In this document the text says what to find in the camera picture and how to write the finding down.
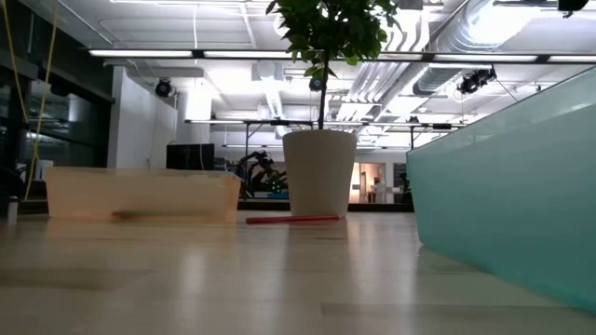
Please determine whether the yellow cable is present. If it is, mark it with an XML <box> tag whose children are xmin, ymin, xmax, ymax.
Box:
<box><xmin>0</xmin><ymin>0</ymin><xmax>61</xmax><ymax>201</ymax></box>

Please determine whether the white ribbed plant pot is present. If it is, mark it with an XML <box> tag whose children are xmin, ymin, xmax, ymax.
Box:
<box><xmin>281</xmin><ymin>128</ymin><xmax>359</xmax><ymax>219</ymax></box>

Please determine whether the orange translucent plastic tray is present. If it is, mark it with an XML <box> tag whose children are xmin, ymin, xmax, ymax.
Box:
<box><xmin>45</xmin><ymin>166</ymin><xmax>243</xmax><ymax>224</ymax></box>

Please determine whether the black background frame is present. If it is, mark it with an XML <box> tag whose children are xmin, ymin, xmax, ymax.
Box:
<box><xmin>184</xmin><ymin>118</ymin><xmax>467</xmax><ymax>151</ymax></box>

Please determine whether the silver ventilation duct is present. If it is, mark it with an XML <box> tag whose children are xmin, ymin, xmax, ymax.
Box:
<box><xmin>412</xmin><ymin>0</ymin><xmax>518</xmax><ymax>97</ymax></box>

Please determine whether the green leafy plant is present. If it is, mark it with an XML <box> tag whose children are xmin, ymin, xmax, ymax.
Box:
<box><xmin>264</xmin><ymin>0</ymin><xmax>401</xmax><ymax>130</ymax></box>

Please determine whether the green translucent plastic tray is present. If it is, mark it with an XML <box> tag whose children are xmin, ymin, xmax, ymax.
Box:
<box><xmin>405</xmin><ymin>64</ymin><xmax>596</xmax><ymax>313</ymax></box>

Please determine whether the ceiling light strip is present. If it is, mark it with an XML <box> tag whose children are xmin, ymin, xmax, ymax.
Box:
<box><xmin>421</xmin><ymin>53</ymin><xmax>596</xmax><ymax>64</ymax></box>
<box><xmin>88</xmin><ymin>48</ymin><xmax>292</xmax><ymax>60</ymax></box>

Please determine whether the black monitor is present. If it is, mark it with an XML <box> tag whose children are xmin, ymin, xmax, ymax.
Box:
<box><xmin>166</xmin><ymin>142</ymin><xmax>216</xmax><ymax>169</ymax></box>

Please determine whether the red pencil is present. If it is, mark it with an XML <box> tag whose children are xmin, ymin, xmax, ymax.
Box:
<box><xmin>245</xmin><ymin>214</ymin><xmax>342</xmax><ymax>225</ymax></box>

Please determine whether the small white post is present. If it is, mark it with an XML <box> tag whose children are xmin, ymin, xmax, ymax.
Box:
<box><xmin>6</xmin><ymin>194</ymin><xmax>20</xmax><ymax>226</ymax></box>

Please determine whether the black aluminium table frame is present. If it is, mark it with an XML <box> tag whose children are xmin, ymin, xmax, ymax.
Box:
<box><xmin>0</xmin><ymin>198</ymin><xmax>415</xmax><ymax>218</ymax></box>

